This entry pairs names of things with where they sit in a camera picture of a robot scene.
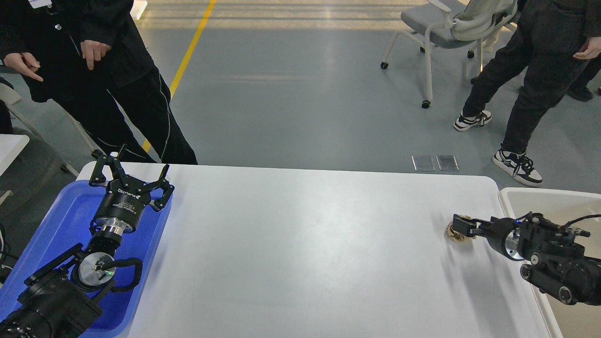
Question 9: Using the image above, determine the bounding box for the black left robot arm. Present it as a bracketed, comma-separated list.
[1, 150, 174, 338]

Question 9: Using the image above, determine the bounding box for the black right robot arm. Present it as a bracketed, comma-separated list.
[445, 212, 601, 306]

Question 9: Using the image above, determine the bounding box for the brown paper ball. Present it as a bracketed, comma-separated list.
[445, 214, 475, 243]

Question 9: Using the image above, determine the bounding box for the grey white office chair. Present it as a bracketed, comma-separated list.
[380, 0, 518, 109]

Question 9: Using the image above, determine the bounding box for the person in dark jeans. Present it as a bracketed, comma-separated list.
[453, 0, 601, 186]

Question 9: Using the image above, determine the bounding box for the white side table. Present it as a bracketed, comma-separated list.
[0, 133, 30, 175]

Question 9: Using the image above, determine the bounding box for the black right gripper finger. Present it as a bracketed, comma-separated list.
[452, 227, 486, 242]
[453, 214, 491, 228]

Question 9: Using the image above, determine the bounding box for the metal floor plate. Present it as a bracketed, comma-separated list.
[411, 155, 436, 172]
[436, 155, 460, 171]

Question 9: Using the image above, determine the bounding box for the person in black clothes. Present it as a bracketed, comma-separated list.
[0, 0, 198, 165]

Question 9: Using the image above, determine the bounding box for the blue plastic tray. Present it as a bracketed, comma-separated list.
[0, 180, 171, 338]

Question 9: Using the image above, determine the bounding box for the right metal floor plate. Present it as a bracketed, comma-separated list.
[436, 155, 460, 171]

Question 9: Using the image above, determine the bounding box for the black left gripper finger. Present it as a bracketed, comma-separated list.
[89, 149, 127, 189]
[142, 164, 175, 212]

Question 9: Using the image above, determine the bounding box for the white plastic bin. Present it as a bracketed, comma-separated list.
[499, 187, 601, 338]

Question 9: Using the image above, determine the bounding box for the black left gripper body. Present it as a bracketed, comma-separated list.
[93, 176, 150, 233]

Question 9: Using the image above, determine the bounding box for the left metal floor plate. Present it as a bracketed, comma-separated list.
[411, 155, 436, 172]

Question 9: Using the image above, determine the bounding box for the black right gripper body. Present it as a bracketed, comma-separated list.
[479, 217, 524, 261]

